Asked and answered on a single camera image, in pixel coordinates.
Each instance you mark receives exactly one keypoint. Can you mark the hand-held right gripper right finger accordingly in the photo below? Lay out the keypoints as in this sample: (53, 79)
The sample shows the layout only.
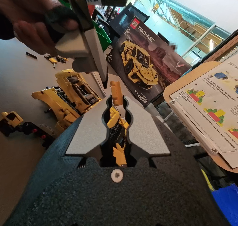
(146, 134)

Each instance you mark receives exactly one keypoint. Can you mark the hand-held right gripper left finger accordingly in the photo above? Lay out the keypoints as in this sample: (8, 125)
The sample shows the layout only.
(89, 132)

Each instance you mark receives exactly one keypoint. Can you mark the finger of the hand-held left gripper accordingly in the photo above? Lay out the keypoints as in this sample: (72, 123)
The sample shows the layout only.
(98, 54)

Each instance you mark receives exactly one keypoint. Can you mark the yellow brick car model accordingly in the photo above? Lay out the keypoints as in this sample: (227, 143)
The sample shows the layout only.
(61, 103)

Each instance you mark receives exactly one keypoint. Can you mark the yellow black bumper assembly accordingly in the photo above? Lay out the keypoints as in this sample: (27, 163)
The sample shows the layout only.
(13, 118)

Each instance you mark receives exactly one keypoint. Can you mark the grey desk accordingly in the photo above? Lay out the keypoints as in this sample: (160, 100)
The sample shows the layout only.
(18, 80)

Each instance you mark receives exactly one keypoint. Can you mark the person's left hand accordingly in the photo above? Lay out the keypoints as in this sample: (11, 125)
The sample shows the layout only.
(27, 6)

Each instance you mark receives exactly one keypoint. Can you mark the green plastic bin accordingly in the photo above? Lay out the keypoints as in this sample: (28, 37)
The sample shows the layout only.
(102, 36)

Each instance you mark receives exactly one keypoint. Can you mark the black office chair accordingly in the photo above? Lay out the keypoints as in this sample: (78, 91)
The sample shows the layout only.
(135, 13)

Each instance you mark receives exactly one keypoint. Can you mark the pile of small black yellow pieces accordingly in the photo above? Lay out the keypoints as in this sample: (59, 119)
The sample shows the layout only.
(53, 59)

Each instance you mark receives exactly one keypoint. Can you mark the car set box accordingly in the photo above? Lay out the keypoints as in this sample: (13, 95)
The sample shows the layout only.
(158, 62)

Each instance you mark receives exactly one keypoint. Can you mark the wooden document stand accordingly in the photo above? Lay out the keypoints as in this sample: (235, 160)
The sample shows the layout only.
(178, 77)

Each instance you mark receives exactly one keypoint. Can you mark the black axle piece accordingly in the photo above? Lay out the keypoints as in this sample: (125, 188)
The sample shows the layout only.
(31, 55)

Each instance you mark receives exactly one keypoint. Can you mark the printed instruction sheet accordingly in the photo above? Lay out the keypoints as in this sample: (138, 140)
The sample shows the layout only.
(213, 108)

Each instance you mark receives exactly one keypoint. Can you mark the yellow tape piece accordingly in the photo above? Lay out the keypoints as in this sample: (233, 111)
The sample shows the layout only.
(207, 179)

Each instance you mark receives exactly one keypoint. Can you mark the blue plastic bin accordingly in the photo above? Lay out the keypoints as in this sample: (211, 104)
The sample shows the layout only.
(226, 205)

